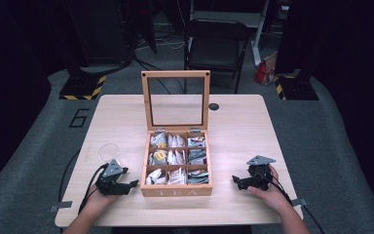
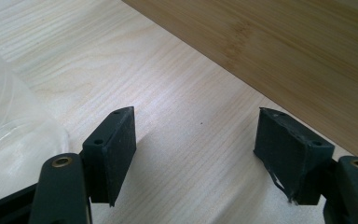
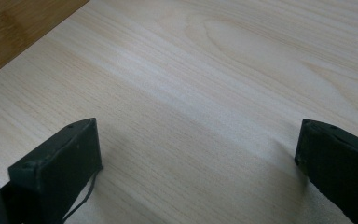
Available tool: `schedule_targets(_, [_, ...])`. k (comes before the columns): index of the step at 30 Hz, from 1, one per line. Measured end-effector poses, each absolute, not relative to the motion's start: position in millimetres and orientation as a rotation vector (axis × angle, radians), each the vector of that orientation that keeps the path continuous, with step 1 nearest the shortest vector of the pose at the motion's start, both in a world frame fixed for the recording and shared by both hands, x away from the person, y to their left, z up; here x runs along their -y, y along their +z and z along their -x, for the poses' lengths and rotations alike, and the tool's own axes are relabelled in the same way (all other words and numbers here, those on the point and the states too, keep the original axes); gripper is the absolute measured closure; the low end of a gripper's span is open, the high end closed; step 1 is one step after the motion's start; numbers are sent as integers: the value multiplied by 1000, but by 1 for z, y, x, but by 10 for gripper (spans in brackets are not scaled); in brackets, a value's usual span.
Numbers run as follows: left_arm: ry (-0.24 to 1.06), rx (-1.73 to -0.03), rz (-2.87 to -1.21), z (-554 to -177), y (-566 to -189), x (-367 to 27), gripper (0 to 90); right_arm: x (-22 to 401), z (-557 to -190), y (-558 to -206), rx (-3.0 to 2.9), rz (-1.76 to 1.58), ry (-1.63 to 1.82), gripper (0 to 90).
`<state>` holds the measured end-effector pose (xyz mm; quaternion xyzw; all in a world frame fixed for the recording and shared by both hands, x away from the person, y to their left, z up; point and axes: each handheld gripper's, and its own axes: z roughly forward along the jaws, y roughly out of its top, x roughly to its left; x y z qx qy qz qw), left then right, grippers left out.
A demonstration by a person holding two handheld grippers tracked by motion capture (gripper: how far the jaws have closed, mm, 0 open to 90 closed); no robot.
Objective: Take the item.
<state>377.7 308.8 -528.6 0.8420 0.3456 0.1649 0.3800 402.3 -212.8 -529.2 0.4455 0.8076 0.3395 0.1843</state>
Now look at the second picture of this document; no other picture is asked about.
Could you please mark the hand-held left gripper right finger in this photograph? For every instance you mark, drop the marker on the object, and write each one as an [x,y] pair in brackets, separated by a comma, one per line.
[289,152]

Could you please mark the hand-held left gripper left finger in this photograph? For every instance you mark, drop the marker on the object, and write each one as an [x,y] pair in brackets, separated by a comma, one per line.
[112,155]

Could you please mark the bamboo wooden board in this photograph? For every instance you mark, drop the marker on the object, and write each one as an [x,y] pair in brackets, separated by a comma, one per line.
[273,53]

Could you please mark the clear plastic container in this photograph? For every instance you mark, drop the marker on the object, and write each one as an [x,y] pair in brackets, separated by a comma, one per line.
[9,137]

